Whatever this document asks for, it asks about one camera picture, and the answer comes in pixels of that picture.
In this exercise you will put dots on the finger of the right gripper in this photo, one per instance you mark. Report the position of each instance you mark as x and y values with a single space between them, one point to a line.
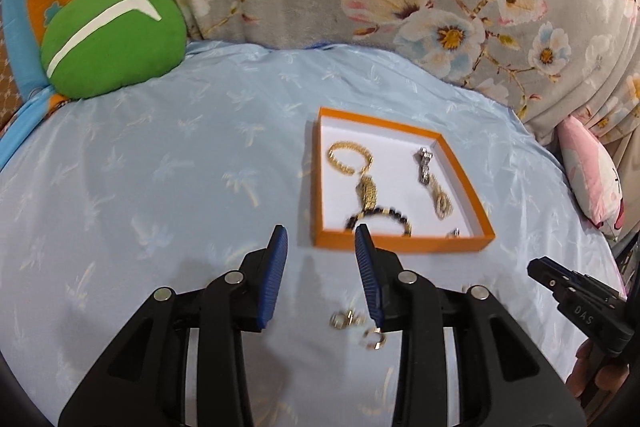
585 279
561 281

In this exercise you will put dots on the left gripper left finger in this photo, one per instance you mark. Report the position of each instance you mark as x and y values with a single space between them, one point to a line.
140 378

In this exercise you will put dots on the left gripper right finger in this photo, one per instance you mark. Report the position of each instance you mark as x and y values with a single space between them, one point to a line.
503 378

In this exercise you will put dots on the gold hoop earring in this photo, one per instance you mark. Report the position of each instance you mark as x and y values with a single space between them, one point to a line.
373 339

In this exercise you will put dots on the opal hoop earring with charm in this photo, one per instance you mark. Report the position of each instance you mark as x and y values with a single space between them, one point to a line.
346 318

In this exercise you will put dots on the silver link watch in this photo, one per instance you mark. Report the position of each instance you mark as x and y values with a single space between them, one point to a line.
423 158

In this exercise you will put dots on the gold link watch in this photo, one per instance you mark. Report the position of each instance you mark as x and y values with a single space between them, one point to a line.
367 192

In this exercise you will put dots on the gold braided bangle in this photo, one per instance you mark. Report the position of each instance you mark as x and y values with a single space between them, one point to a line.
349 158

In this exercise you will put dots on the person's right hand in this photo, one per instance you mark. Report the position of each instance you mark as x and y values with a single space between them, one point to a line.
608 378

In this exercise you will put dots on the pink cartoon pillow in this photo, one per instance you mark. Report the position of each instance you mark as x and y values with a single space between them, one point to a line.
593 177

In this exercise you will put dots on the light blue palm-print sheet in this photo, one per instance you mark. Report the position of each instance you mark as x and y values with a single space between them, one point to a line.
171 182

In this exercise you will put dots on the orange shallow box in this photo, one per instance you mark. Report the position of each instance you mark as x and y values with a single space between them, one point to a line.
446 216

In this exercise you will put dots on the green plush cushion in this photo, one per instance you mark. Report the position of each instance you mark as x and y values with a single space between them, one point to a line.
92 47

